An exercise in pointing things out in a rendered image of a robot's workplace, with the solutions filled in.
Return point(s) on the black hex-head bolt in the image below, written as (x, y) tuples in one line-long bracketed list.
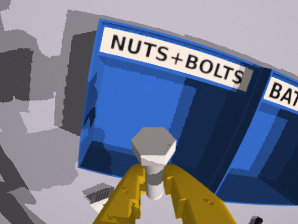
[(258, 220)]

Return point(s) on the grey hex bolt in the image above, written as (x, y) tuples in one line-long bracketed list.
[(153, 147)]

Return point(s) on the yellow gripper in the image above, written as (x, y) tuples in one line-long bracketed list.
[(192, 201)]

